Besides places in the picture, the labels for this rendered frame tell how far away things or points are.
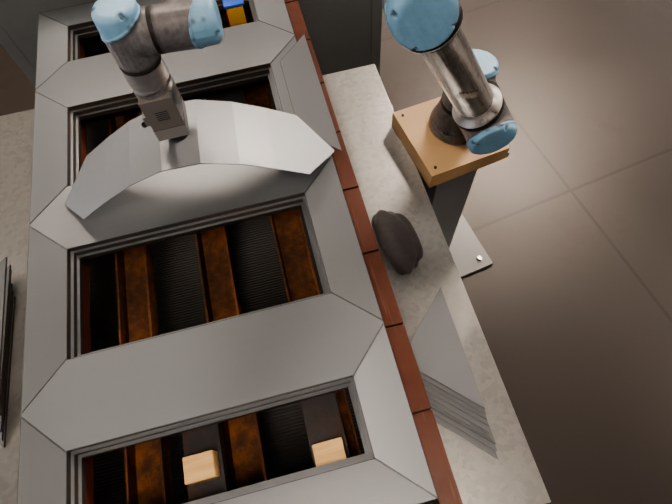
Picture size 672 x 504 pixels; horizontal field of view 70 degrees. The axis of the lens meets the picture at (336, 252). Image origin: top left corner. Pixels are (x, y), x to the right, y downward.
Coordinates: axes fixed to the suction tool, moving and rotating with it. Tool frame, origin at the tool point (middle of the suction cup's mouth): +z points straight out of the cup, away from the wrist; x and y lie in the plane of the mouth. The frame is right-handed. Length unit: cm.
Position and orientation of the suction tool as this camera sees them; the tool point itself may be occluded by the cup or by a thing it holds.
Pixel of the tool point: (180, 137)
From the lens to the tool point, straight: 111.7
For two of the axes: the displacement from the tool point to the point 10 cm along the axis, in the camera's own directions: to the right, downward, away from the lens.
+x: 9.7, -2.5, 0.6
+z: 0.6, 4.4, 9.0
